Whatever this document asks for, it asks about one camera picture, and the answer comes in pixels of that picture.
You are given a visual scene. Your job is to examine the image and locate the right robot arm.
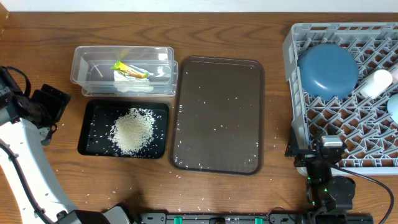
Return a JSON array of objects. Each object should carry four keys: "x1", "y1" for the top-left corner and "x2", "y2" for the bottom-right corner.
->
[{"x1": 285, "y1": 128, "x2": 356, "y2": 223}]

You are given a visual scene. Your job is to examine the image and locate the black plastic tray bin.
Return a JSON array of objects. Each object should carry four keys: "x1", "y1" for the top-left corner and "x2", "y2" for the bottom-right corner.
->
[{"x1": 78, "y1": 100, "x2": 169, "y2": 159}]

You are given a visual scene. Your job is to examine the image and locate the light blue bowl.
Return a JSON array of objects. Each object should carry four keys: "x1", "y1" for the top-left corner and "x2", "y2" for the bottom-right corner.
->
[{"x1": 387, "y1": 94, "x2": 398, "y2": 123}]

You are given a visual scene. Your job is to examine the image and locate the grey dishwasher rack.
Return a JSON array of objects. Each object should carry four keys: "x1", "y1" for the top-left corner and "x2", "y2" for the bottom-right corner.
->
[{"x1": 282, "y1": 22, "x2": 397, "y2": 175}]

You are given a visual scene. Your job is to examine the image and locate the green yellow snack wrapper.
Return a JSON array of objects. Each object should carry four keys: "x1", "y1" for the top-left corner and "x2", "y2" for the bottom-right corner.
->
[{"x1": 111, "y1": 60, "x2": 149, "y2": 78}]

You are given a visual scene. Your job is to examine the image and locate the large dark blue plate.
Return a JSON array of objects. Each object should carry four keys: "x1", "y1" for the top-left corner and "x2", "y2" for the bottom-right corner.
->
[{"x1": 297, "y1": 44, "x2": 359, "y2": 101}]

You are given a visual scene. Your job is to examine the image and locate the pile of white rice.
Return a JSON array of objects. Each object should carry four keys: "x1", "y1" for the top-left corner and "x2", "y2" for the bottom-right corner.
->
[{"x1": 108, "y1": 108, "x2": 155, "y2": 156}]

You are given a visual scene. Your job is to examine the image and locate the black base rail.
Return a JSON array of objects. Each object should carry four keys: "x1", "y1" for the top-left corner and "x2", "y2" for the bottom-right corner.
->
[{"x1": 136, "y1": 212, "x2": 374, "y2": 224}]

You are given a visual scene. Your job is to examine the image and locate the white tissue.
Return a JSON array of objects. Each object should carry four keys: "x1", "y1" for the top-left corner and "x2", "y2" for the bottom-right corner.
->
[{"x1": 113, "y1": 71, "x2": 154, "y2": 93}]

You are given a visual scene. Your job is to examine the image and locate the white cup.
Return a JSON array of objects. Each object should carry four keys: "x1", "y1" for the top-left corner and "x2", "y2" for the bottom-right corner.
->
[{"x1": 359, "y1": 69, "x2": 393, "y2": 99}]

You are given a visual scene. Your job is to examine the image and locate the clear plastic bin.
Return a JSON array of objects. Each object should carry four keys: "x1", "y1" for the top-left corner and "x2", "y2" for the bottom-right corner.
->
[{"x1": 71, "y1": 45, "x2": 178, "y2": 97}]

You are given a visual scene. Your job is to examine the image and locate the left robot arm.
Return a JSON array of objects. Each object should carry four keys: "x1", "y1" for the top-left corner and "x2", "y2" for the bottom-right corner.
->
[{"x1": 1, "y1": 67, "x2": 134, "y2": 224}]

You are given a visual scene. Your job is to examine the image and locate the dark brown serving tray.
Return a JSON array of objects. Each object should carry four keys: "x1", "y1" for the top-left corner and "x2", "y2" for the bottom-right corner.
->
[{"x1": 169, "y1": 56, "x2": 265, "y2": 175}]

